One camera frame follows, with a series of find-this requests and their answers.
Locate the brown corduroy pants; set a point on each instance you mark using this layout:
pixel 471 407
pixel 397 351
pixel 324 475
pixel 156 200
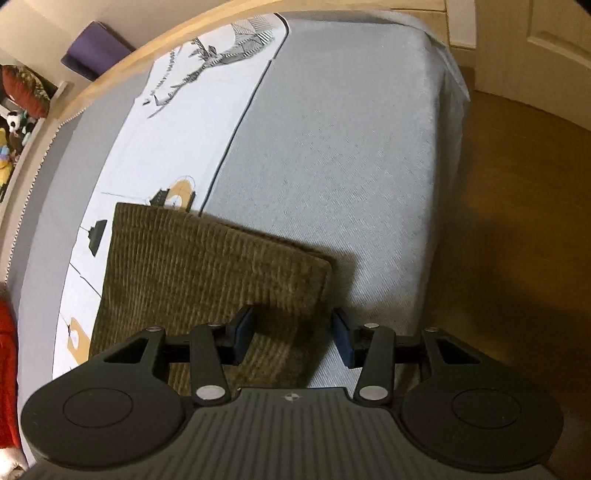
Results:
pixel 177 270

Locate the white printed bed mat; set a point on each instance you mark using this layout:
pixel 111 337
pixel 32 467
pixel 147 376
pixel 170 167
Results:
pixel 166 153

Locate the grey bed sheet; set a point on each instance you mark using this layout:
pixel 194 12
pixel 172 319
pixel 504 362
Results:
pixel 348 147

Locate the yellow plush toy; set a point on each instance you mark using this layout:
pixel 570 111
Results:
pixel 6 164

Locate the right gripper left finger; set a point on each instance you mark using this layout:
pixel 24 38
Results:
pixel 206 349

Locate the red cushion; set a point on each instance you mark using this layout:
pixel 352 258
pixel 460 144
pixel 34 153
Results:
pixel 25 89

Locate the red folded quilt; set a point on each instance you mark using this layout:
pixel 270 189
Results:
pixel 10 434

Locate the wooden door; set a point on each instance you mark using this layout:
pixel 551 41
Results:
pixel 537 53

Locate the purple rolled mat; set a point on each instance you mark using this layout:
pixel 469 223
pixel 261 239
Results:
pixel 95 50

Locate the panda plush toy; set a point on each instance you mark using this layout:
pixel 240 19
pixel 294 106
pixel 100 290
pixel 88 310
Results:
pixel 16 120

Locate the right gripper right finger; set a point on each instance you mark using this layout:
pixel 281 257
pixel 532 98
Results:
pixel 377 350

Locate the wooden bed frame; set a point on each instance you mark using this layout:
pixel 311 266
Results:
pixel 38 32

